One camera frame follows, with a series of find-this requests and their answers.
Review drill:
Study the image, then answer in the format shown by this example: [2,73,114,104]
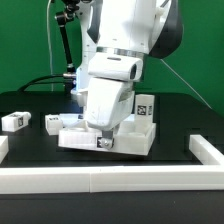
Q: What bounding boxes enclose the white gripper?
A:
[85,77,134,148]

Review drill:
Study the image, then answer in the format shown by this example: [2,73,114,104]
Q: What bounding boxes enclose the white square table top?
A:
[58,115,156,156]

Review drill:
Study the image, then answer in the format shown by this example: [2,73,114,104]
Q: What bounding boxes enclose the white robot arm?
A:
[72,0,183,149]

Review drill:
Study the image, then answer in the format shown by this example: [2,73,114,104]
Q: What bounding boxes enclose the sheet with fiducial markers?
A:
[59,113,83,127]

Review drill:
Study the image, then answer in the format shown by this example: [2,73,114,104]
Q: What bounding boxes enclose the white U-shaped obstacle fence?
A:
[0,135,224,194]

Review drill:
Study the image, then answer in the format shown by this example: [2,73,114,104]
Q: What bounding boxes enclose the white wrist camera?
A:
[88,52,143,81]

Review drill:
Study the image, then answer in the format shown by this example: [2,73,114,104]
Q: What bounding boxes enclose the black cables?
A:
[18,73,78,93]

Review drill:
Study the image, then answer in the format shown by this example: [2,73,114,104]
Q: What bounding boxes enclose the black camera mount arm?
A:
[54,0,81,79]

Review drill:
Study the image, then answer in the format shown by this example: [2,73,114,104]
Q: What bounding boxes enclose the white hanging cable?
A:
[46,0,56,93]

